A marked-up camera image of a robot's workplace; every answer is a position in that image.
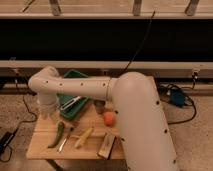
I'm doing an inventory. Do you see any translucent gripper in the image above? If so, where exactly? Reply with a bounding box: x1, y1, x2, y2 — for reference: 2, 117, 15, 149
39, 104, 57, 121

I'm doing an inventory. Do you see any green pepper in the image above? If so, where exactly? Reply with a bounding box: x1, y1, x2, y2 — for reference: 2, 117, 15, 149
48, 122, 65, 148

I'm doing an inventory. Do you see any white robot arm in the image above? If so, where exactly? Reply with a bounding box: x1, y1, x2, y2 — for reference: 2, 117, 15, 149
28, 66, 179, 171

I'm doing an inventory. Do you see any green plastic tray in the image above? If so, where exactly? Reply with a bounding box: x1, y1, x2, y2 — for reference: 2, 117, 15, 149
58, 69, 88, 120

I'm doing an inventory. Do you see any black power adapter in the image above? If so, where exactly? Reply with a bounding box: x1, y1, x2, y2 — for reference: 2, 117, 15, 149
0, 132, 14, 151

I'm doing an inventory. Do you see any wooden table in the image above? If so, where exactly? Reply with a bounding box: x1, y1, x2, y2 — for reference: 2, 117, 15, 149
27, 101, 124, 160

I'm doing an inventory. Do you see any metal cup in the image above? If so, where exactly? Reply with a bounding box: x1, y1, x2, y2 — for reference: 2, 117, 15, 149
94, 100, 105, 114

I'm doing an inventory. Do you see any orange fruit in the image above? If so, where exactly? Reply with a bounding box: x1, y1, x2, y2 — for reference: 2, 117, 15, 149
103, 112, 115, 126

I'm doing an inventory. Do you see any wooden block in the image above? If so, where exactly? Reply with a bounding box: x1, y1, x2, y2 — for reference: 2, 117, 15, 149
97, 133, 116, 159

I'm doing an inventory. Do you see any blue power box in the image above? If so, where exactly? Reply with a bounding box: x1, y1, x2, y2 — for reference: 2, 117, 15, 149
169, 90, 185, 107

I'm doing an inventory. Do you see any black cable left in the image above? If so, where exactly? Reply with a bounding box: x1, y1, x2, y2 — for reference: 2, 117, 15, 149
0, 68, 38, 163

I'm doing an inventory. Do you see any black cable right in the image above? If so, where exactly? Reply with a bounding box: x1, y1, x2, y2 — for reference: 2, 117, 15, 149
156, 82, 198, 126

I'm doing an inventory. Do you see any black hanging cable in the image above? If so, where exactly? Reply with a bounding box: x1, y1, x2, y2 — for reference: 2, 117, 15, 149
119, 10, 157, 77

